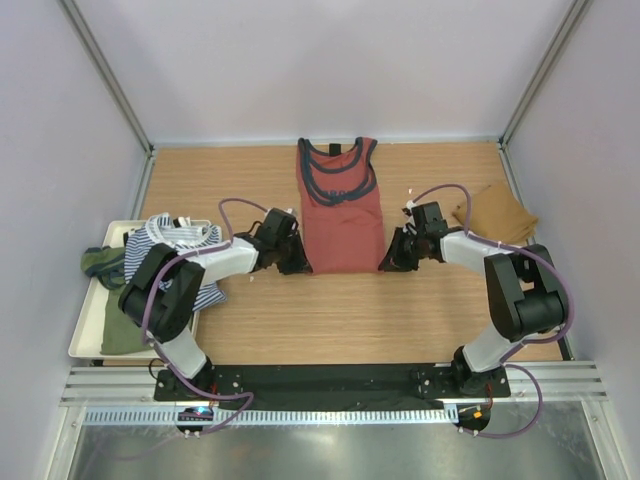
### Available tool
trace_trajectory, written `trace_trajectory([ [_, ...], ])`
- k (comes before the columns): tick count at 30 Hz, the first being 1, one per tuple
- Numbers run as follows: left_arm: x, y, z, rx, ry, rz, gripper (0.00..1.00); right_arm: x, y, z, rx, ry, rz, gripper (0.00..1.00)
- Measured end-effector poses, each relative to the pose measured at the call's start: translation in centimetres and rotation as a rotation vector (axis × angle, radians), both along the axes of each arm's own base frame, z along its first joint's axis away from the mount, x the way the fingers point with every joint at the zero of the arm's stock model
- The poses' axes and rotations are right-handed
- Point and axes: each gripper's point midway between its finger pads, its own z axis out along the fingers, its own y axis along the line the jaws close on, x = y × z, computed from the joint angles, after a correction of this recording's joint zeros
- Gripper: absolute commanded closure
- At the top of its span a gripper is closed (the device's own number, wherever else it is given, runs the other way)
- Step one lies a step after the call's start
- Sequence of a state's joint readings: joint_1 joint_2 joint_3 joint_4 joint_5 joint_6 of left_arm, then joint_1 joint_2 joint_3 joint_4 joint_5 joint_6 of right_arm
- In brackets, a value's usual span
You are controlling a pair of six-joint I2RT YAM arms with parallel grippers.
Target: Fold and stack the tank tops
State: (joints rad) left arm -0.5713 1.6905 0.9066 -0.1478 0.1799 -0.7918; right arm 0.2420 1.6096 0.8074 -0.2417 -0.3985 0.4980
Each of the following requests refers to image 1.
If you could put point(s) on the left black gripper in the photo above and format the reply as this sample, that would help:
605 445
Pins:
300 263

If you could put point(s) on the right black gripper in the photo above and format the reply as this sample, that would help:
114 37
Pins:
394 260

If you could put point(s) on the red graphic tank top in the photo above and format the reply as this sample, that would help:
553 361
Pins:
342 219

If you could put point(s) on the tan brown tank top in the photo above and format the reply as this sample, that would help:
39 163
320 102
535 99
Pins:
497 215

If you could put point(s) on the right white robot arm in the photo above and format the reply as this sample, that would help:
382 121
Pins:
526 299

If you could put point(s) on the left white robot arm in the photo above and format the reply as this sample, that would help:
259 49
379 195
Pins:
161 295

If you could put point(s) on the olive green tank top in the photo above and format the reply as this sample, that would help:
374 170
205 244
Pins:
120 335

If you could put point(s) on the blue white striped top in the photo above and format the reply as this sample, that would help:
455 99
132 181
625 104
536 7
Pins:
181 233

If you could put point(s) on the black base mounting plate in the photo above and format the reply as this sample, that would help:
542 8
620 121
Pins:
354 388

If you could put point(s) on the white plastic tray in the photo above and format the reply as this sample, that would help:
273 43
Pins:
87 337

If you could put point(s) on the aluminium front rail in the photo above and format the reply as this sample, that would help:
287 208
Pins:
107 386

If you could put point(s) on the slotted grey cable duct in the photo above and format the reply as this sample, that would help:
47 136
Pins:
202 416

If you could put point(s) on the right aluminium frame post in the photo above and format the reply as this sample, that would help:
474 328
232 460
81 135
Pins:
555 49

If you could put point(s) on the aluminium frame post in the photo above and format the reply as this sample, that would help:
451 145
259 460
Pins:
555 49
101 64

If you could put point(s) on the left aluminium frame post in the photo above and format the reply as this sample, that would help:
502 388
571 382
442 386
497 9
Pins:
101 64

